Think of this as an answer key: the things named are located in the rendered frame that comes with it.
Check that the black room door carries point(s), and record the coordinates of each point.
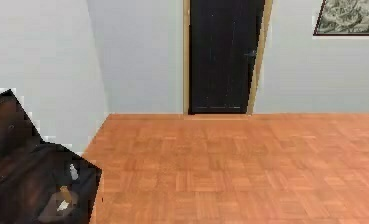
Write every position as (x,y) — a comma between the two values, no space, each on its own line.
(222,56)

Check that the small white bottle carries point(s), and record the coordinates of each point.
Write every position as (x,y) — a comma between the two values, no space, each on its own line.
(73,172)

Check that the dark brown wooden cabinet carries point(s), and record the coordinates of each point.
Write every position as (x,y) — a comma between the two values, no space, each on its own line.
(22,166)

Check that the dark framed grey picture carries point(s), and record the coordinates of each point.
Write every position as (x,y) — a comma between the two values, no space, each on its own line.
(348,16)

